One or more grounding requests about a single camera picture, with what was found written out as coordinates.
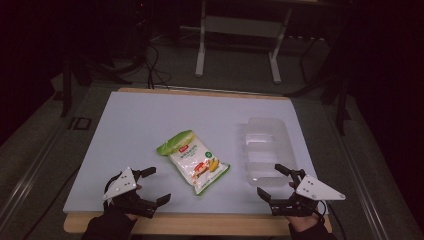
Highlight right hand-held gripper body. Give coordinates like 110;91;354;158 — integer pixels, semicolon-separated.
269;168;347;218

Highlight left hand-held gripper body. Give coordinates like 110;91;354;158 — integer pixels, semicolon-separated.
101;167;158;220

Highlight clear plastic tray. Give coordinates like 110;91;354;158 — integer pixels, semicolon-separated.
240;116;298;188

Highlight white and green snack packet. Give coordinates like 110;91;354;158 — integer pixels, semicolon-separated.
156;129;231;196

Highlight person's left hand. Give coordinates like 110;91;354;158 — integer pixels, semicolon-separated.
124;183;143;222

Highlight person's right hand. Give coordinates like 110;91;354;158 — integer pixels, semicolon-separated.
285;213;321;233

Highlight wooden table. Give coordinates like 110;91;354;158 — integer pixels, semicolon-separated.
62;87;334;237

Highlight white table mat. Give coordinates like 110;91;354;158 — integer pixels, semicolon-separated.
62;91;330;215

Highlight black floor socket box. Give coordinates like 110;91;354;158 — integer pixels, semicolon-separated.
67;116;93;132

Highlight black metal stand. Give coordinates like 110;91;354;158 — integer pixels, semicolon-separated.
59;54;134;118
284;19;353;137

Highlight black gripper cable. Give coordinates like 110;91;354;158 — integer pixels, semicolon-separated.
318;199;348;240

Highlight aluminium floor rail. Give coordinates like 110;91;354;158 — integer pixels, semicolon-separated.
323;99;383;240
0;114;79;234

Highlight black floor cables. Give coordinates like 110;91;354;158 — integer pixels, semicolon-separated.
145;42;173;90

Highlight white metal table frame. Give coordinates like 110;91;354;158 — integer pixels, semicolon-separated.
194;0;326;85

